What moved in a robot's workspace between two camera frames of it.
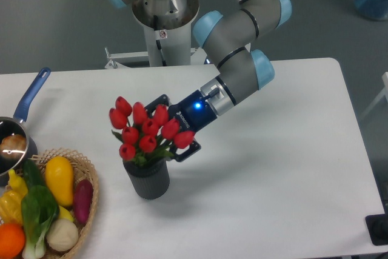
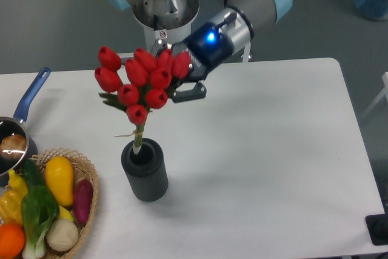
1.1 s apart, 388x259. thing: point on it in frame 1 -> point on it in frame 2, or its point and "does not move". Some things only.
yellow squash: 59,174 does not move
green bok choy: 39,210 does not move
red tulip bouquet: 145,139 -> 140,84
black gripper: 192,113 -> 210,50
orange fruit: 12,240 does not move
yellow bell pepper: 10,207 does not move
